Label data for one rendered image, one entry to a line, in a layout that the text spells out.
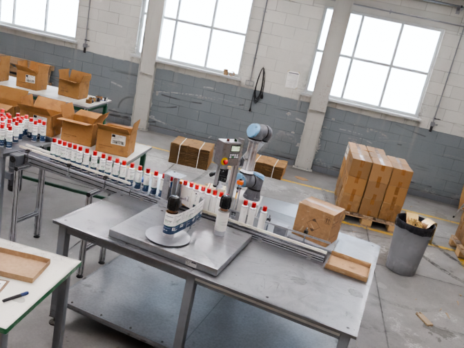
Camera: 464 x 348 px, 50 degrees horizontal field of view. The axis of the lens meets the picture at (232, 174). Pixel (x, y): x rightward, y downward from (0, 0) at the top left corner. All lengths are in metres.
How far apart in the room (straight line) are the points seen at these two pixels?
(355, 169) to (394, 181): 0.54
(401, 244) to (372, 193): 1.37
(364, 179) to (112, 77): 5.22
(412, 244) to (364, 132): 3.70
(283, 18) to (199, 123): 2.42
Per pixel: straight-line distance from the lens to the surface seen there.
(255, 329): 3.93
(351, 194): 7.13
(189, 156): 7.97
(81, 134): 5.52
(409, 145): 9.36
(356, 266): 3.86
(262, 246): 3.73
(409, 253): 5.99
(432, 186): 9.61
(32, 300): 2.85
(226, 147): 3.79
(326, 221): 3.90
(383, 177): 7.11
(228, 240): 3.58
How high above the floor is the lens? 2.37
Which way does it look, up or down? 17 degrees down
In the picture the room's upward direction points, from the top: 12 degrees clockwise
